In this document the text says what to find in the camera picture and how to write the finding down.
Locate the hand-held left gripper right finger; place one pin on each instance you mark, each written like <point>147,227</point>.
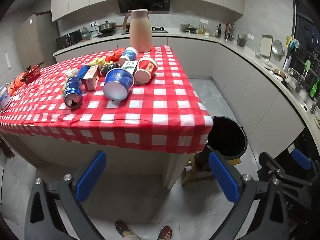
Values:
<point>222,177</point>

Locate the metal faucet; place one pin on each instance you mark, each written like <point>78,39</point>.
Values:
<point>297,82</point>

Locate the black induction cooker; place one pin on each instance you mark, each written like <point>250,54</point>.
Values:
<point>105,34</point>

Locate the red plastic bag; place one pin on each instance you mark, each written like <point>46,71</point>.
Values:
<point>115,55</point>

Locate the green and white carton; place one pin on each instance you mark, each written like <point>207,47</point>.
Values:
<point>130,65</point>

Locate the white wall outlet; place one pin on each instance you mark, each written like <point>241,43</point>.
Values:
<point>94,23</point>

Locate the blue rubber glove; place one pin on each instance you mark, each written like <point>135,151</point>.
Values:
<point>295,44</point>

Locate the black wok with lid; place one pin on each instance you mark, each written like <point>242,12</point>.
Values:
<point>107,27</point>

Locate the red paper cup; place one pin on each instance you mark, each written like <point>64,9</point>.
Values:
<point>146,67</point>

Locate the black window grille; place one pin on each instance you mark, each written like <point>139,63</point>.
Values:
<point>305,35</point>

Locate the black trash bin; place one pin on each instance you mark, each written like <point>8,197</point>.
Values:
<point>226,137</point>

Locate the blue paper bowl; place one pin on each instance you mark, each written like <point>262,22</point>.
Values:
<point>117,80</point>

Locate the wooden stool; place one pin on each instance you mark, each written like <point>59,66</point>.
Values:
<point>187,177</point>

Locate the green brush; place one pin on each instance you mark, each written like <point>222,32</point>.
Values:
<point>307,65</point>

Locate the pink thermos jug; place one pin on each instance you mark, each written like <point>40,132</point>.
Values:
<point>140,32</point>

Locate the grey tall cabinet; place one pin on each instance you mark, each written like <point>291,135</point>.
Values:
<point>37,40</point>

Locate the utensil rack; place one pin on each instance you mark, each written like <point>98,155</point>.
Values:
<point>228,31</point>

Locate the red checkered tablecloth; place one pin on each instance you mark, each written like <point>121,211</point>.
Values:
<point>162,110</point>

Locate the teal ceramic vase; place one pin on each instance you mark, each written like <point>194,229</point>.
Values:
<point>85,33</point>

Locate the green bottle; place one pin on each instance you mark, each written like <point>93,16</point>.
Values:
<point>314,90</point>

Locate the pink drink carton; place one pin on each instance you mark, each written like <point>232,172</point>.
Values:
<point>90,78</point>

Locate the black range hood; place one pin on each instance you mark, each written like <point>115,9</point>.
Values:
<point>142,2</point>

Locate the white cutting board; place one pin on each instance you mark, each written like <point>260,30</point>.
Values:
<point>265,45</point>

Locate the chopstick holder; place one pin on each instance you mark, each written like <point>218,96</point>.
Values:
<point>241,41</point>

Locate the orange net bag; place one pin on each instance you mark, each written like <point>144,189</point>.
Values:
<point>13,86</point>

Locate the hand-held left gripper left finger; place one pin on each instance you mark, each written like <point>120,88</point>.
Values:
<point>91,175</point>

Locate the white and blue tub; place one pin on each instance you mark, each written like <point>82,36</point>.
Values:
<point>4,98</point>

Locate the blue cloth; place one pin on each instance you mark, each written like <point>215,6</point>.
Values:
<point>82,71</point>

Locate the yellow cloth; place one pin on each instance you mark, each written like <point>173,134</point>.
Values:
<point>97,61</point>

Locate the grey kitchen island table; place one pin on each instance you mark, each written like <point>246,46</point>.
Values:
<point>75,152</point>

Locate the dark glass bottle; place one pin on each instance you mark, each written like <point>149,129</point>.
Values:
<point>219,31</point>

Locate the metal colander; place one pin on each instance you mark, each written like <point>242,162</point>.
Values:
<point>278,47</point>

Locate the black gas stove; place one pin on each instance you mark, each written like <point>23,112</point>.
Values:
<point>160,30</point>

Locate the blue drink can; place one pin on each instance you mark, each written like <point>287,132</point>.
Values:
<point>72,87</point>

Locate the blue and white paper cup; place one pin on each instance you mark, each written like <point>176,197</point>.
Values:
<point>128,55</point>

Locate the patterned slipper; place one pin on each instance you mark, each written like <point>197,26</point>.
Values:
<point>121,227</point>
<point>165,233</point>

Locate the red box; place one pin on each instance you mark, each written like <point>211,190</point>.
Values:
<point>31,75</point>

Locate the steel wool scrubber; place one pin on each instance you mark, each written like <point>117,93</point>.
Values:
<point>107,68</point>

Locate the black microwave oven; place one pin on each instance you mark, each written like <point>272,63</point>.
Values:
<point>68,39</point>

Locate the grey kitchen counter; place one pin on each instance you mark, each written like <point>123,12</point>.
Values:
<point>237,65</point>

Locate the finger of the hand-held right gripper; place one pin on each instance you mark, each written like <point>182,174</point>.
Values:
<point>265,165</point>
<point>301,158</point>

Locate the crumpled white tissue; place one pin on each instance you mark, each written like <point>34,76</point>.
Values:
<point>70,72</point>

